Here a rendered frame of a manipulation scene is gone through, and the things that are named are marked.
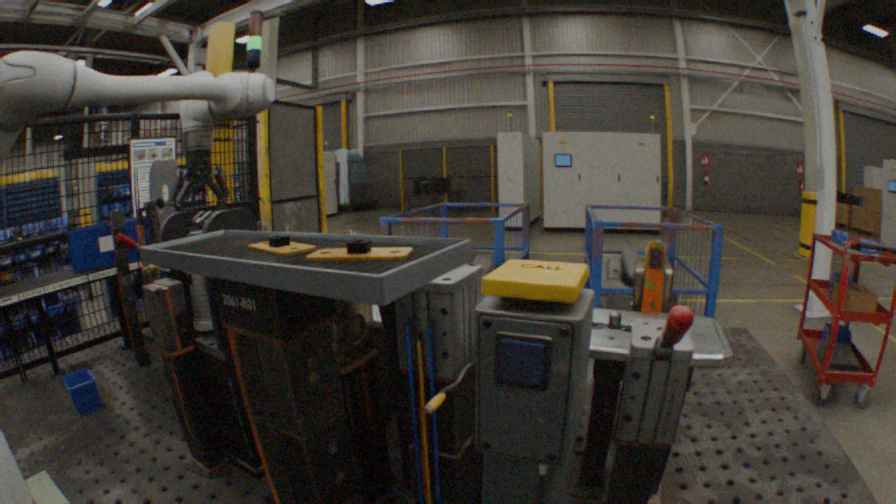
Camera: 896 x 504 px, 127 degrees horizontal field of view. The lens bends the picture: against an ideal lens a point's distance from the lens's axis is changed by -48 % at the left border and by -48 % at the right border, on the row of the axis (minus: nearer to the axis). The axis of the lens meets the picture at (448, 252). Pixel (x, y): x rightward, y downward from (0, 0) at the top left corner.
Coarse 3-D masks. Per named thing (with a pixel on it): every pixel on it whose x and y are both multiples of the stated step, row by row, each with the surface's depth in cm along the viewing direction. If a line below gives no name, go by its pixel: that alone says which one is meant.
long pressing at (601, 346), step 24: (600, 312) 65; (624, 312) 64; (648, 312) 63; (600, 336) 55; (624, 336) 54; (696, 336) 51; (720, 336) 51; (624, 360) 49; (696, 360) 45; (720, 360) 44
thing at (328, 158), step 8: (328, 160) 1254; (328, 168) 1258; (328, 176) 1261; (328, 184) 1263; (328, 192) 1266; (328, 200) 1268; (336, 200) 1313; (328, 208) 1271; (336, 208) 1315; (328, 216) 1278
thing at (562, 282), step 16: (496, 272) 27; (512, 272) 27; (528, 272) 27; (544, 272) 27; (560, 272) 26; (576, 272) 26; (496, 288) 26; (512, 288) 25; (528, 288) 25; (544, 288) 24; (560, 288) 24; (576, 288) 24; (544, 304) 26
